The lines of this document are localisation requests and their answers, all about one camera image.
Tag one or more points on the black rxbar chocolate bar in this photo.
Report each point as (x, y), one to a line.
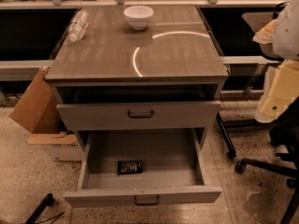
(129, 167)

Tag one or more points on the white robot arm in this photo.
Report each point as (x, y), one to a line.
(283, 34)

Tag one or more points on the grey drawer cabinet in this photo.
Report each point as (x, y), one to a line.
(172, 60)

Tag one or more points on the grey top drawer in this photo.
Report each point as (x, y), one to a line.
(133, 116)

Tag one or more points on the grey open middle drawer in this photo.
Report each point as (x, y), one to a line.
(171, 162)

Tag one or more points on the white ceramic bowl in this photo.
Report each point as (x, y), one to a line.
(138, 16)

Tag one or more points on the white cardboard box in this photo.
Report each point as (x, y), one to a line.
(58, 146)

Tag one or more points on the clear plastic water bottle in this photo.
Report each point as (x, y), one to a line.
(78, 26)

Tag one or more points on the brown cardboard sheet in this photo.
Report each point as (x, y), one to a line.
(36, 110)

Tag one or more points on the black office chair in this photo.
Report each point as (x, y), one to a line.
(285, 132)

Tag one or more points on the black floor stand leg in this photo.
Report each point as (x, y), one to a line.
(47, 201)

